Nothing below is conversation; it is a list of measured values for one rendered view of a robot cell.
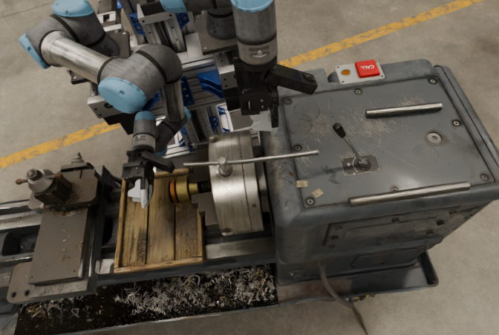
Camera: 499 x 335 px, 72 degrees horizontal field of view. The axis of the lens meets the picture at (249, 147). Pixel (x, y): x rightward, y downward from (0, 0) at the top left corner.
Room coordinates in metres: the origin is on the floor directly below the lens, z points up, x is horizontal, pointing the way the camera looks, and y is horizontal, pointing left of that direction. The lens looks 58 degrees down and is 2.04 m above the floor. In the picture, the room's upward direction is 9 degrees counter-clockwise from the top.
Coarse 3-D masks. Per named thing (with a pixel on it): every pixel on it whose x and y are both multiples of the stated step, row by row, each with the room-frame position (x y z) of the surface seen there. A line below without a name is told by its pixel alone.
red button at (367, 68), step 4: (368, 60) 0.73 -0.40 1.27; (372, 60) 0.72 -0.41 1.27; (356, 64) 0.72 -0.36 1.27; (360, 64) 0.72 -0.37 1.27; (364, 64) 0.71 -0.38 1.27; (368, 64) 0.71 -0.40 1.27; (372, 64) 0.71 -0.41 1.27; (356, 68) 0.71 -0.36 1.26; (360, 68) 0.70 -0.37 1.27; (364, 68) 0.70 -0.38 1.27; (368, 68) 0.69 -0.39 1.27; (372, 68) 0.69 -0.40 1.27; (376, 68) 0.69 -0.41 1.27; (360, 72) 0.68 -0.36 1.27; (364, 72) 0.68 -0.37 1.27; (368, 72) 0.68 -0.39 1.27; (372, 72) 0.68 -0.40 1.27; (376, 72) 0.67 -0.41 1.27; (360, 76) 0.67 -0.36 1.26; (364, 76) 0.67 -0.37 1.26; (368, 76) 0.67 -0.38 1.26; (372, 76) 0.67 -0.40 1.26
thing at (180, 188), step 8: (168, 184) 0.50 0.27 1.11; (176, 184) 0.49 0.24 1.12; (184, 184) 0.49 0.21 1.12; (192, 184) 0.49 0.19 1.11; (200, 184) 0.51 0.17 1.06; (168, 192) 0.48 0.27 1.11; (176, 192) 0.47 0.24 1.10; (184, 192) 0.47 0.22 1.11; (192, 192) 0.47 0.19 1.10; (200, 192) 0.48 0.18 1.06; (176, 200) 0.46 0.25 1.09; (184, 200) 0.45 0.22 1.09
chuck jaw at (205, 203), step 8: (208, 192) 0.46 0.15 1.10; (192, 200) 0.44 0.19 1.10; (200, 200) 0.44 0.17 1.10; (208, 200) 0.43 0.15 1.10; (200, 208) 0.41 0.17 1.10; (208, 208) 0.41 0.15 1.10; (200, 216) 0.40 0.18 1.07; (208, 216) 0.38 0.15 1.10; (208, 224) 0.36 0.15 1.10; (216, 224) 0.35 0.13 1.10
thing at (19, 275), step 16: (32, 192) 0.67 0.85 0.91; (32, 208) 0.61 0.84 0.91; (96, 208) 0.55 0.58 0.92; (96, 224) 0.49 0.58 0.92; (96, 240) 0.44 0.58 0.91; (96, 256) 0.39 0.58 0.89; (16, 272) 0.38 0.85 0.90; (96, 272) 0.34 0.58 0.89; (16, 288) 0.32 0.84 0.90; (32, 288) 0.31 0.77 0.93; (48, 288) 0.30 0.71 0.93; (64, 288) 0.29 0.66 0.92; (80, 288) 0.28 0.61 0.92; (96, 288) 0.29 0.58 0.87; (16, 304) 0.28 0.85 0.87
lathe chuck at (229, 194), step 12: (228, 132) 0.61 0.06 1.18; (216, 144) 0.54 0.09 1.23; (228, 144) 0.53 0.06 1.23; (216, 156) 0.50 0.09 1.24; (228, 156) 0.49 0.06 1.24; (240, 156) 0.48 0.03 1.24; (216, 168) 0.46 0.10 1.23; (240, 168) 0.45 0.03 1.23; (216, 180) 0.43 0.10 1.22; (228, 180) 0.42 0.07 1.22; (240, 180) 0.42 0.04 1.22; (216, 192) 0.40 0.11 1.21; (228, 192) 0.40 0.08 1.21; (240, 192) 0.39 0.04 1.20; (216, 204) 0.38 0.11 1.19; (228, 204) 0.37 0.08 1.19; (240, 204) 0.37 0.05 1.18; (216, 216) 0.35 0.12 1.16; (228, 216) 0.35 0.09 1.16; (240, 216) 0.35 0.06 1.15; (240, 228) 0.33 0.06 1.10
